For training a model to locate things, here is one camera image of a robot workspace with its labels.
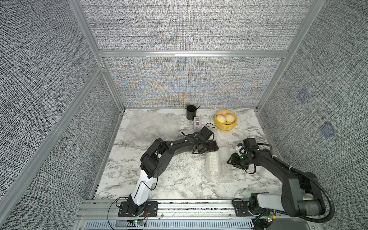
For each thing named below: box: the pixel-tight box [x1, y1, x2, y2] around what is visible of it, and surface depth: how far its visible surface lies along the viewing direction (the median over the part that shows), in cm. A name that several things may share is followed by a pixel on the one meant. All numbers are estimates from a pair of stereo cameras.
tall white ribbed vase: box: [205, 151, 221, 184], surface depth 84 cm
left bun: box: [216, 114, 227, 125], surface depth 108 cm
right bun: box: [225, 113, 236, 124], surface depth 108 cm
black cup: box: [186, 104, 197, 121], surface depth 109 cm
